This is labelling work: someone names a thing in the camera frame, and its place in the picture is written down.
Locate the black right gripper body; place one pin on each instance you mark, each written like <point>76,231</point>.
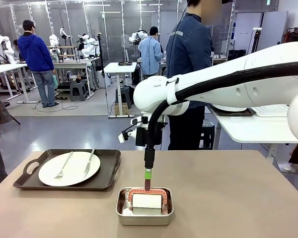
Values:
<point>149,155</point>

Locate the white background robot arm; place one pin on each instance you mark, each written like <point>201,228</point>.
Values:
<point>2,47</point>
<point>88,44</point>
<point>139,36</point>
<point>54,41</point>

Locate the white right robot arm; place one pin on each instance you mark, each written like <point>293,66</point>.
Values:
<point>213,81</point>

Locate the dark brown serving tray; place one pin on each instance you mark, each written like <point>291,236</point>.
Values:
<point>106,173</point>

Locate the rectangular metal tray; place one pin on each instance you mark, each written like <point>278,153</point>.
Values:
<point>144,219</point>

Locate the cardboard box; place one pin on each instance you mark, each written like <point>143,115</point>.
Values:
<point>121,109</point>

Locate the silver table knife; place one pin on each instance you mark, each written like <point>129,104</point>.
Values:
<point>89,163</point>

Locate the black step stool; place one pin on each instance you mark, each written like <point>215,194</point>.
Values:
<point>207,134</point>

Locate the dark gray plastic stool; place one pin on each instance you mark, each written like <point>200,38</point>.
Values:
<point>125,95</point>

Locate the white round plate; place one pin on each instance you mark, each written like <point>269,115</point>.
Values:
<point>72,173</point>

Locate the silver fork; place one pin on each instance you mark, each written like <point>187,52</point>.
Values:
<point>65,164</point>

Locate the white standing desk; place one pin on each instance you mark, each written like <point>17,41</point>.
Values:
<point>120,67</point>

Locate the white round base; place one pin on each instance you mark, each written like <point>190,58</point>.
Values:
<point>229,107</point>

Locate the small black tray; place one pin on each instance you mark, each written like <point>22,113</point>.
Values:
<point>125,63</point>

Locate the person in light blue shirt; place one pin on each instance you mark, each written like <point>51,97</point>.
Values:
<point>149,54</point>

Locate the person in denim jacket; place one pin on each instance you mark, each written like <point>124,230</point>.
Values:
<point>188,54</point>

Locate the white rounded desk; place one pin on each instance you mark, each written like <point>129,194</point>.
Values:
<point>258,129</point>

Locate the long white work table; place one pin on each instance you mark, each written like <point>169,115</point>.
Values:
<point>5,68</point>
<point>69,65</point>

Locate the white computer keyboard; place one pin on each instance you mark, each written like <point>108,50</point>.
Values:
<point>270,110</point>

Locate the black bag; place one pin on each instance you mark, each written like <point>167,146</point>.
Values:
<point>236,55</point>

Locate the person with white shoes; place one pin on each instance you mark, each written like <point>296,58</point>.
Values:
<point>296,153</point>

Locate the dark jacket on tripod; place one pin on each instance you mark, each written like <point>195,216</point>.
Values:
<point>2,111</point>

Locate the person in blue hoodie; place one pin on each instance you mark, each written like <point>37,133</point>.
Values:
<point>34,52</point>

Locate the seated person in gray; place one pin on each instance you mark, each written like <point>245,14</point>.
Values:
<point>15,48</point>

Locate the clothes rack with garments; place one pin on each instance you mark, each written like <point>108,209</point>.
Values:
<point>294,34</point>

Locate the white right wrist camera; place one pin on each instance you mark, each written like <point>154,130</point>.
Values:
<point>124,137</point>

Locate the dark flat base plate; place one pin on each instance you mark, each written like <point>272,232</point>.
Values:
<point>249,113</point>

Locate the wooden black frame rack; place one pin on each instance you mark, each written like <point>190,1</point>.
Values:
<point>64,47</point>

